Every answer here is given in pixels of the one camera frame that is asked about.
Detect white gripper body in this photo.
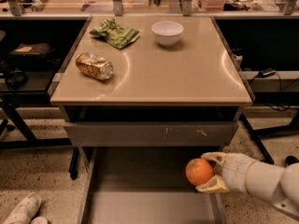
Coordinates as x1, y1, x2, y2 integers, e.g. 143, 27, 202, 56
221, 153, 257, 193

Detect black shoe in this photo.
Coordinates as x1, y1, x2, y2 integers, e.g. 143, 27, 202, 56
284, 156, 299, 167

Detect white right shoe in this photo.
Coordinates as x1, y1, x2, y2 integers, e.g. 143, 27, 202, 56
29, 217, 49, 224

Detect black power adapter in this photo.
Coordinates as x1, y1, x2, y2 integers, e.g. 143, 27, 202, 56
258, 68, 276, 77

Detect white ceramic bowl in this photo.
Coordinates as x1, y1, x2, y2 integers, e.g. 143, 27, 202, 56
151, 21, 184, 47

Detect black headphones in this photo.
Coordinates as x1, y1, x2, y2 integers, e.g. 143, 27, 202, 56
1, 70, 28, 90

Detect open middle drawer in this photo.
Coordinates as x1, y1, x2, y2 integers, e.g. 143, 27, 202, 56
76, 147, 226, 224

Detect grey drawer cabinet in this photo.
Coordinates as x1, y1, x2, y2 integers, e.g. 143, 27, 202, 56
50, 15, 256, 224

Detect orange fruit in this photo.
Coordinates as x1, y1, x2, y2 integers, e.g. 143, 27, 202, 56
185, 158, 214, 186

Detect crushed gold soda can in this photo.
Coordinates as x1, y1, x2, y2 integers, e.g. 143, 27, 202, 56
76, 52, 113, 81

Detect black desk leg frame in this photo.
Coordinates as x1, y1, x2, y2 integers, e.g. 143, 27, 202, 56
239, 112, 299, 164

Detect green chip bag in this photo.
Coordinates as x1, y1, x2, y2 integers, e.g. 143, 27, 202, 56
90, 19, 139, 49

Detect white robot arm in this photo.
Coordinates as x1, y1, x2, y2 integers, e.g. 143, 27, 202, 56
196, 152, 299, 220

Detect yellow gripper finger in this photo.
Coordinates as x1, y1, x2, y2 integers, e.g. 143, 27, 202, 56
195, 175, 230, 193
201, 152, 230, 166

